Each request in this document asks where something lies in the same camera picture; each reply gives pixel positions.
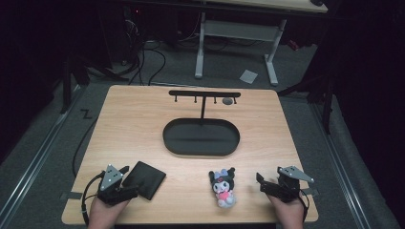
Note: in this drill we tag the black hook rack with tray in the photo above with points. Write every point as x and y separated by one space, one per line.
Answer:
201 136

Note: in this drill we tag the round dark table grommet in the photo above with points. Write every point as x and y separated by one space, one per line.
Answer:
227 101

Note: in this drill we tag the black metal stand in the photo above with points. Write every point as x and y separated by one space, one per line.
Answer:
321 92
74 79

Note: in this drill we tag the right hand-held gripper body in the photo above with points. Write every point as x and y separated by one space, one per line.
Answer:
289 183

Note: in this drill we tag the person's left hand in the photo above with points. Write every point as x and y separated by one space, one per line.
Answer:
105 213

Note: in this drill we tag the white height-adjustable desk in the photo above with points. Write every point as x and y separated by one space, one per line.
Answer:
238 30

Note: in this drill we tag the black and white plush toy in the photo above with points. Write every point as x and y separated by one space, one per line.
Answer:
223 189

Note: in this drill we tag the person's right hand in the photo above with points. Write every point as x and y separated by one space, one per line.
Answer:
288 211

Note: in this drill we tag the aluminium floor rail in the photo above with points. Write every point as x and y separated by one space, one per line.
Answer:
340 165
35 162

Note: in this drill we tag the grey paper sheet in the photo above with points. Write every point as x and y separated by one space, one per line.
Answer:
248 76

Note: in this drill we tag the black leather wallet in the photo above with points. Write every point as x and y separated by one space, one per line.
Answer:
144 180

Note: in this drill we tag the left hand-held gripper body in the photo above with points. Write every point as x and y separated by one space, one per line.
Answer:
110 179

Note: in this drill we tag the grey tape strip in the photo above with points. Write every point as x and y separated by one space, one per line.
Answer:
71 196
311 191

